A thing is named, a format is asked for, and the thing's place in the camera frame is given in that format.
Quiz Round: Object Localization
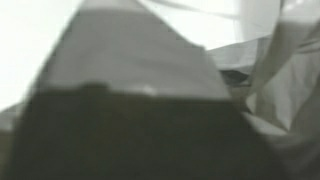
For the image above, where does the white plastic bag orange print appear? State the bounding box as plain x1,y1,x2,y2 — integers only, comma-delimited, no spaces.
0,0,320,180

